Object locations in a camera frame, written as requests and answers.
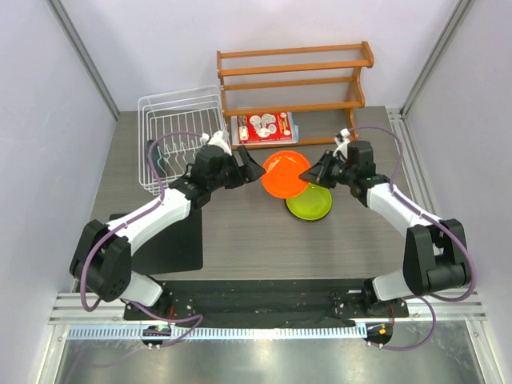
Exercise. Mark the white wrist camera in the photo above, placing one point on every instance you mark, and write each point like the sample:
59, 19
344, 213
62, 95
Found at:
220, 139
342, 139

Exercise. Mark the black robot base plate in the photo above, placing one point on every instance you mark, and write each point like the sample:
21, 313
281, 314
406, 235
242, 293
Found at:
270, 304

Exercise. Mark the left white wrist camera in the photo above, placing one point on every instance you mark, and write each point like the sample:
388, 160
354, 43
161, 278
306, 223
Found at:
220, 139

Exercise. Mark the white slotted cable duct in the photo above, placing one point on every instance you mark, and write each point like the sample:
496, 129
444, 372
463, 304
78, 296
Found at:
160, 332

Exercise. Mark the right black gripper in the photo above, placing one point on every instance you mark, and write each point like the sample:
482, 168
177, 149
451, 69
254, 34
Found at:
320, 174

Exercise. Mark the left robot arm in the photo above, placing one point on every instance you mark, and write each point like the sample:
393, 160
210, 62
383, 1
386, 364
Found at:
102, 260

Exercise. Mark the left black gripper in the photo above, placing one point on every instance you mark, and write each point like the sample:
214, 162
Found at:
246, 173

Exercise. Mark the orange wooden shelf rack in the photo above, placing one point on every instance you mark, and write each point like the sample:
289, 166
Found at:
296, 80

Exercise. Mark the orange plate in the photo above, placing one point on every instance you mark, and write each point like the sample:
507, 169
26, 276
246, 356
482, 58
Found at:
283, 168

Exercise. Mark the red picture book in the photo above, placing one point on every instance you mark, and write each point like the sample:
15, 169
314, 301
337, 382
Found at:
258, 129

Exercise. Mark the green plate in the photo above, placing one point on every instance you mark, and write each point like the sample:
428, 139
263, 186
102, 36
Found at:
313, 204

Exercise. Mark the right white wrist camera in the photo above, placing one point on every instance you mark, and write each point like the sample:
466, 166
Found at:
342, 139

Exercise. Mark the dark teal plate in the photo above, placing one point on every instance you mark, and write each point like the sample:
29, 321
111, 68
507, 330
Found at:
156, 155

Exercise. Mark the black rubber mat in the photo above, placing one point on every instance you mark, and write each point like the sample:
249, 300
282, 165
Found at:
177, 248

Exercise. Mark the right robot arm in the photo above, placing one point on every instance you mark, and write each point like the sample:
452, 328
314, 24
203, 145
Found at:
435, 255

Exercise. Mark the white wire dish rack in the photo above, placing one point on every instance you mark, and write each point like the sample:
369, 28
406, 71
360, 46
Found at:
176, 120

